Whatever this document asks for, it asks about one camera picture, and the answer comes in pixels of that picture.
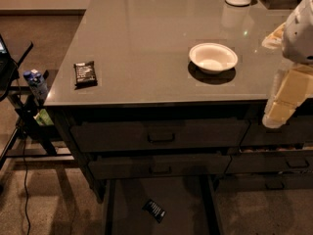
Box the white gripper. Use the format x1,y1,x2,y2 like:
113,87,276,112
262,23,313,128

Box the blue rxbar blueberry bar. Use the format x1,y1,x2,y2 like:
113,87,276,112
142,199,166,223

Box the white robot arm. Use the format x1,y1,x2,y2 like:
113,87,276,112
262,0,313,128

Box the top right drawer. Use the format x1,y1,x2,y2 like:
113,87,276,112
241,116,313,146

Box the top left drawer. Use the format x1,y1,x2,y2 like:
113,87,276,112
70,118,248,153

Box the middle right drawer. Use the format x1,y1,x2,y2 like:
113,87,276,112
226,150,313,174

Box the bottom right drawer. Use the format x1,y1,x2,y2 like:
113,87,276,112
217,173,313,192

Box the dark counter cabinet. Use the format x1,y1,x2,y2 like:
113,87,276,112
46,0,312,196

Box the middle left drawer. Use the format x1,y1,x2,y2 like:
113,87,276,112
89,154,231,179

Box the open bottom drawer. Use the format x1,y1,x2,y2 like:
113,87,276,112
104,175,224,235

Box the dark snack bar on counter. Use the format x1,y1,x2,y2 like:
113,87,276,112
73,61,97,87

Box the white bowl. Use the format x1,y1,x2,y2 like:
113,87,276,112
189,43,238,74

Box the green packet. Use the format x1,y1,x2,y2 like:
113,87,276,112
34,109,54,126

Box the black side stand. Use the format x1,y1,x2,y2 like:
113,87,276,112
0,38,69,165

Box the black cable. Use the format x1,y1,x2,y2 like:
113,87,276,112
13,59,32,235

